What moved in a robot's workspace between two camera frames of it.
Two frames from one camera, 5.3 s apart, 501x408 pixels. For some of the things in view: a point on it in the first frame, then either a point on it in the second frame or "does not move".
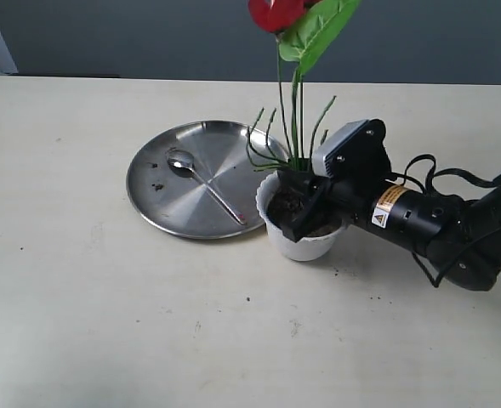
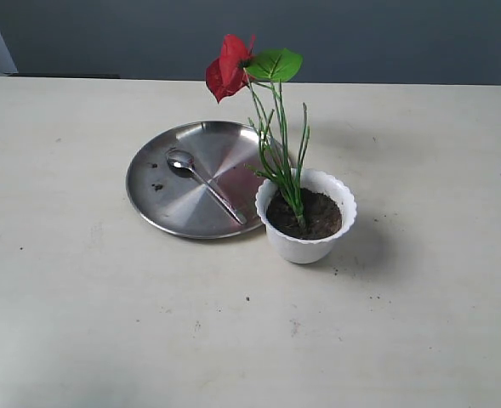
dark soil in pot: [282, 208] does not move
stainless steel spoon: [182, 162] does not move
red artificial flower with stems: [304, 30] -> [239, 64]
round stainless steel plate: [234, 158] does not move
